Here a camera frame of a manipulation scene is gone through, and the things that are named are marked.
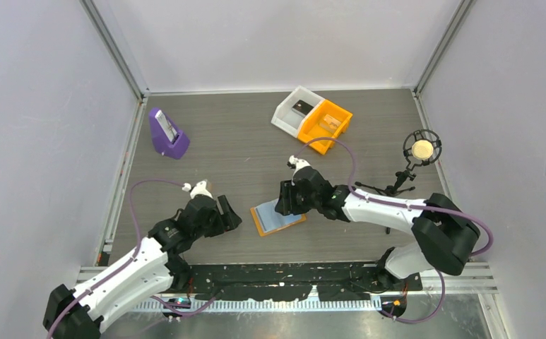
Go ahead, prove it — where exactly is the orange card holder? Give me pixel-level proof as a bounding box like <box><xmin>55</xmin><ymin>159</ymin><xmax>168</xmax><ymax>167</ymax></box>
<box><xmin>250</xmin><ymin>199</ymin><xmax>307</xmax><ymax>237</ymax></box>

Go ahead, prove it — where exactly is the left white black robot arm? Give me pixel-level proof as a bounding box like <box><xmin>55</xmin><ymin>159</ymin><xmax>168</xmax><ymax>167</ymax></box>
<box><xmin>42</xmin><ymin>194</ymin><xmax>242</xmax><ymax>338</ymax></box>

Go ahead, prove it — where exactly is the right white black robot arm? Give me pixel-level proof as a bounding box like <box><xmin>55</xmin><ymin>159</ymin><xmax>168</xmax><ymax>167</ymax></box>
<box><xmin>275</xmin><ymin>165</ymin><xmax>480</xmax><ymax>290</ymax></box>

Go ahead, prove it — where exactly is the clear card in orange bin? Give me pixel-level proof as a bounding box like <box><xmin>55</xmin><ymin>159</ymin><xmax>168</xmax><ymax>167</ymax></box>
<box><xmin>319</xmin><ymin>114</ymin><xmax>342</xmax><ymax>134</ymax></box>

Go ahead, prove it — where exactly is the black card in white bin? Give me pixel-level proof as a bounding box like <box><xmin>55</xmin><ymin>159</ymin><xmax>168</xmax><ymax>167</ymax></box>
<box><xmin>291</xmin><ymin>100</ymin><xmax>314</xmax><ymax>116</ymax></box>

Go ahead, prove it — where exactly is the white card in purple stand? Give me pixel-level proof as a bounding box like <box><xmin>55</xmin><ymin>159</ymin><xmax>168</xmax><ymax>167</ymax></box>
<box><xmin>155</xmin><ymin>110</ymin><xmax>177</xmax><ymax>143</ymax></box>

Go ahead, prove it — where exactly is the orange plastic bin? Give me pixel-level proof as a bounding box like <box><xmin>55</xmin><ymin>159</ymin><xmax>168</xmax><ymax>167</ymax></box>
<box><xmin>297</xmin><ymin>100</ymin><xmax>353</xmax><ymax>155</ymax></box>

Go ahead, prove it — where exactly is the white plastic bin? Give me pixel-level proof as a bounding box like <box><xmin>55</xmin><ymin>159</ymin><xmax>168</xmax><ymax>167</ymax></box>
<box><xmin>271</xmin><ymin>86</ymin><xmax>324</xmax><ymax>138</ymax></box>

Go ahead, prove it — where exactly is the black microphone tripod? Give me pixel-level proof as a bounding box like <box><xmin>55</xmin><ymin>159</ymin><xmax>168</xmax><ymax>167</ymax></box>
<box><xmin>354</xmin><ymin>161</ymin><xmax>419</xmax><ymax>235</ymax></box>

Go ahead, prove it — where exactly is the purple stand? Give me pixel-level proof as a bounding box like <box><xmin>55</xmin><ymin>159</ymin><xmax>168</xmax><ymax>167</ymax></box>
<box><xmin>148</xmin><ymin>107</ymin><xmax>190</xmax><ymax>160</ymax></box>

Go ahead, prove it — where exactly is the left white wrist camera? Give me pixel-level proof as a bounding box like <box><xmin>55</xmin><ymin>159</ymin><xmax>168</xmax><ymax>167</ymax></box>
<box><xmin>182</xmin><ymin>179</ymin><xmax>213</xmax><ymax>199</ymax></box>

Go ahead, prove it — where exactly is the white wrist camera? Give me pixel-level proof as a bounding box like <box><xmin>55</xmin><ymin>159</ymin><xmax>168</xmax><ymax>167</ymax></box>
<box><xmin>287</xmin><ymin>155</ymin><xmax>311</xmax><ymax>172</ymax></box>
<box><xmin>182</xmin><ymin>179</ymin><xmax>213</xmax><ymax>199</ymax></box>

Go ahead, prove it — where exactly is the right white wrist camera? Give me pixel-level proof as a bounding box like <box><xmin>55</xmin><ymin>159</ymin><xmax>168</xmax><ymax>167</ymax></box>
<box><xmin>287</xmin><ymin>155</ymin><xmax>311</xmax><ymax>172</ymax></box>

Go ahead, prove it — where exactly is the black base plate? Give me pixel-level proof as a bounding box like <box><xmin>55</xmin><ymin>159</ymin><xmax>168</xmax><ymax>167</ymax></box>
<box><xmin>165</xmin><ymin>262</ymin><xmax>422</xmax><ymax>302</ymax></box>

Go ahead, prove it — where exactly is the microphone with shock mount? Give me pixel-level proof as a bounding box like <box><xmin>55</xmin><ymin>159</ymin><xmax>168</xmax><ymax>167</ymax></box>
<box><xmin>403</xmin><ymin>129</ymin><xmax>443</xmax><ymax>168</ymax></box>

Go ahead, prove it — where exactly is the aluminium frame rail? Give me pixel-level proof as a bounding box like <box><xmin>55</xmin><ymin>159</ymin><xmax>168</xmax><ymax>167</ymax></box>
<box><xmin>71</xmin><ymin>266</ymin><xmax>498</xmax><ymax>314</ymax></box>

